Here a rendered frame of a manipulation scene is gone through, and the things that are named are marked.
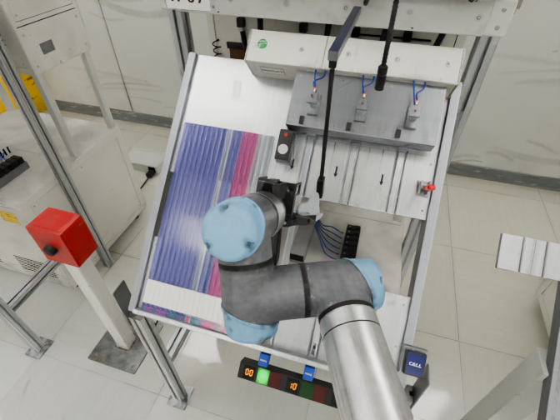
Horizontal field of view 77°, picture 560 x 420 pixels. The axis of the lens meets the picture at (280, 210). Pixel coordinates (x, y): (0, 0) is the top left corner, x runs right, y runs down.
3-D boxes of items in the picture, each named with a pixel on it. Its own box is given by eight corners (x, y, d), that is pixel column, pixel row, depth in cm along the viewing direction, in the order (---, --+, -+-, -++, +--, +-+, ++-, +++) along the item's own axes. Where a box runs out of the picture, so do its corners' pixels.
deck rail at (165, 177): (147, 307, 97) (134, 312, 91) (141, 306, 98) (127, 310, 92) (204, 63, 101) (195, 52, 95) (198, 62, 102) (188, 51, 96)
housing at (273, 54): (442, 109, 88) (459, 83, 74) (258, 85, 98) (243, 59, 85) (448, 78, 89) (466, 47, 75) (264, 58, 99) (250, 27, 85)
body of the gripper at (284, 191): (304, 182, 66) (291, 187, 55) (297, 226, 68) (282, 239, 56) (266, 175, 68) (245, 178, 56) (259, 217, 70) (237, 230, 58)
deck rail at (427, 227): (399, 381, 83) (403, 392, 77) (391, 378, 83) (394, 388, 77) (455, 92, 87) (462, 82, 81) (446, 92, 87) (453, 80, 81)
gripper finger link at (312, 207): (337, 194, 71) (304, 192, 65) (331, 222, 72) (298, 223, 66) (325, 191, 73) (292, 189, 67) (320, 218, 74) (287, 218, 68)
